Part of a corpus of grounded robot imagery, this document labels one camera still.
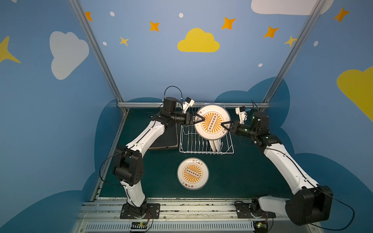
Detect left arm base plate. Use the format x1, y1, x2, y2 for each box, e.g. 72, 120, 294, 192
119, 203, 160, 219

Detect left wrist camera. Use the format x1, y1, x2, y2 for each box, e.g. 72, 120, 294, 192
182, 97, 195, 114

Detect white round plate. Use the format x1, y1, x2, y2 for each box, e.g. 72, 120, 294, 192
194, 104, 231, 141
177, 157, 209, 190
209, 140, 217, 152
214, 139, 222, 152

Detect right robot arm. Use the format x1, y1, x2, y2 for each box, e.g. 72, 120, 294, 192
221, 112, 333, 226

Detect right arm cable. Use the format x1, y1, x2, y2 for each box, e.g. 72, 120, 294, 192
308, 189, 356, 232

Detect right controller board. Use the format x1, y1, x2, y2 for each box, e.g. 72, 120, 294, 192
253, 221, 269, 233

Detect aluminium rail base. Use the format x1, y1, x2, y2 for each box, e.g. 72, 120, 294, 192
72, 198, 323, 233

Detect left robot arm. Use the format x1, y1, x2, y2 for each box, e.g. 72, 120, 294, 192
112, 97, 205, 218

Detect aluminium frame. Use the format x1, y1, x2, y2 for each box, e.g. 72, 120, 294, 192
68, 0, 327, 202

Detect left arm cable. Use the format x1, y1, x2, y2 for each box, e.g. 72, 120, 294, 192
98, 154, 123, 186

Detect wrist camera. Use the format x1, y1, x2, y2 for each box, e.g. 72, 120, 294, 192
235, 106, 247, 124
182, 97, 195, 114

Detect controller board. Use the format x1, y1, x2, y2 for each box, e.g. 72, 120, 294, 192
129, 222, 149, 233
253, 221, 269, 233

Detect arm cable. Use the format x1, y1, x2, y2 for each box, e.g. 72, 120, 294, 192
308, 189, 356, 232
98, 154, 123, 186

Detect left controller board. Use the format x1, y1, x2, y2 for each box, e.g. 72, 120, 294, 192
129, 222, 149, 233

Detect white wire dish rack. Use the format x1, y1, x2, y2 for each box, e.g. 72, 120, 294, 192
179, 104, 234, 155

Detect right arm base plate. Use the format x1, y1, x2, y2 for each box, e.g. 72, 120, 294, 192
234, 201, 276, 219

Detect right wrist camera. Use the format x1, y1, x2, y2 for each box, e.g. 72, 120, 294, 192
235, 106, 247, 124

